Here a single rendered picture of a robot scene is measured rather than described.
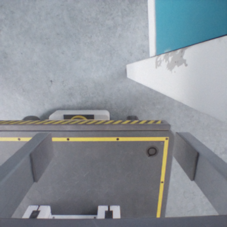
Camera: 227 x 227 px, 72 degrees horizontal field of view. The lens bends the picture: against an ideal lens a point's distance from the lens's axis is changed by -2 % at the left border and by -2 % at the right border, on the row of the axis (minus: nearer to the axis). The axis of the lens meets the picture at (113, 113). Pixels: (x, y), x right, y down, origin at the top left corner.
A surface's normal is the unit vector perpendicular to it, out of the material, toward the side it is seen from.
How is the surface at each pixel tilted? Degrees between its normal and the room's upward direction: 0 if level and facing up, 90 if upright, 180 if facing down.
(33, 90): 0
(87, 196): 0
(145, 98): 0
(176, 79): 90
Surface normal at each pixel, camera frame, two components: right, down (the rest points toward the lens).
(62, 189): 0.02, 0.26
